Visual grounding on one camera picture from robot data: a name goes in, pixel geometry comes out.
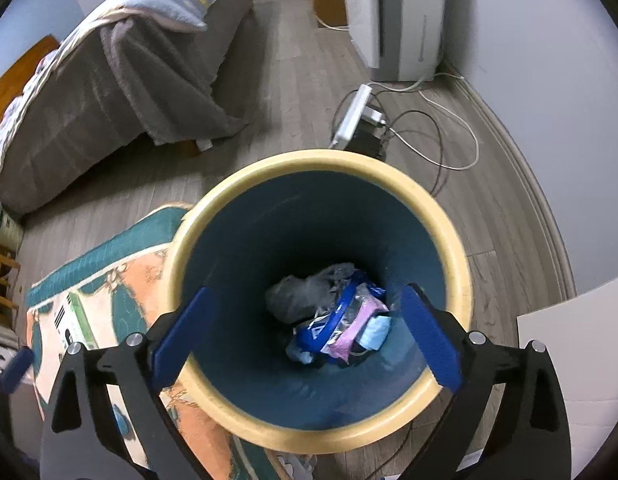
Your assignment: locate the patterned teal orange rug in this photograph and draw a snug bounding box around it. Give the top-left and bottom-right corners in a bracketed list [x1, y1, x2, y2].
[27, 203, 316, 479]

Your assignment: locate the teal yellow trash bin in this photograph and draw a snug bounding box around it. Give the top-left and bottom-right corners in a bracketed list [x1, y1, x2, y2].
[160, 150, 473, 454]

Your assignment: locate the white power cable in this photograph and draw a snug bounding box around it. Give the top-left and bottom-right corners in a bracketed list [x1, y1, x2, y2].
[308, 0, 482, 172]

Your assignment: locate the bed with grey cover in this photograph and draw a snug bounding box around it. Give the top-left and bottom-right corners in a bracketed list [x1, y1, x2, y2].
[0, 0, 252, 216]

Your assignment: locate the floral quilt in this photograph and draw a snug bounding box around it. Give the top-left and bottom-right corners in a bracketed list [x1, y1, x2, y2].
[0, 0, 235, 189]

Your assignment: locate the clear blue plastic wrapper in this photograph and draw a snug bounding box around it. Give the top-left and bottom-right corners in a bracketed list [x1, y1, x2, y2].
[294, 271, 386, 351]

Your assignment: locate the green white small bin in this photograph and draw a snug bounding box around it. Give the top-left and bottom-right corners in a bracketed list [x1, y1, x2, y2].
[0, 209, 24, 252]

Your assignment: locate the wooden headboard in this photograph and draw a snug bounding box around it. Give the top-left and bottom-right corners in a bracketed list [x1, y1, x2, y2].
[0, 35, 59, 122]

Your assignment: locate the purple pink pouch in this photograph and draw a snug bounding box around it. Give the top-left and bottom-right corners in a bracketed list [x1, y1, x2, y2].
[323, 292, 390, 348]

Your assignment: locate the white air purifier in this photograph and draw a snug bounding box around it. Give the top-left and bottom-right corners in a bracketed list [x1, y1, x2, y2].
[345, 0, 446, 84]

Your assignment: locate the black cable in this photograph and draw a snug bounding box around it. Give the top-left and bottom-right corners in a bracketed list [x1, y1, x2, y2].
[330, 88, 448, 196]

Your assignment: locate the wooden stool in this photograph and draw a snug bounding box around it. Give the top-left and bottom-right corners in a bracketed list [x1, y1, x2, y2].
[0, 246, 20, 330]

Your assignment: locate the white green medicine box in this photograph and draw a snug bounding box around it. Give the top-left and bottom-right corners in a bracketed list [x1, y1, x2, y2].
[53, 292, 97, 350]

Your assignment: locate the white board panel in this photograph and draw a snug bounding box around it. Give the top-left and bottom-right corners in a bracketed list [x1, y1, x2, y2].
[517, 278, 618, 476]

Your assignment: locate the black printed plastic bag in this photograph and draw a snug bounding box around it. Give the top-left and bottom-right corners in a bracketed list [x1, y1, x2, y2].
[264, 263, 356, 324]

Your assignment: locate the white power strip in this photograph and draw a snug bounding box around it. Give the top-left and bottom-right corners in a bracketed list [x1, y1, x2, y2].
[330, 84, 387, 158]

